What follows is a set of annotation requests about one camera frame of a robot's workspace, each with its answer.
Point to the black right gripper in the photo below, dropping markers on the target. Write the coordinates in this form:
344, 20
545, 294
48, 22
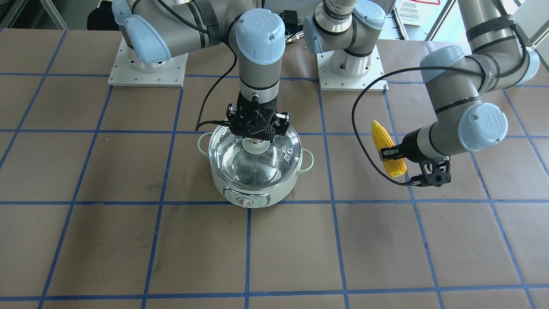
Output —
283, 121

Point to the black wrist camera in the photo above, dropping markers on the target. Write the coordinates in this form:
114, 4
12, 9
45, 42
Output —
433, 173

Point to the pale green electric pot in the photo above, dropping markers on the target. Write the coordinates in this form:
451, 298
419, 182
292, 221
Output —
259, 198

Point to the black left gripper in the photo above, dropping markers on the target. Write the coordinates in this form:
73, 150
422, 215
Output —
410, 144

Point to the glass pot lid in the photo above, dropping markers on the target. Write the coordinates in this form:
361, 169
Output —
254, 165

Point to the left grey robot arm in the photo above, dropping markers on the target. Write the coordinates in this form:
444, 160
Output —
454, 81

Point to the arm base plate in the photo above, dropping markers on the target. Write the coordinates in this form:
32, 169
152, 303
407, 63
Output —
339, 71
128, 71

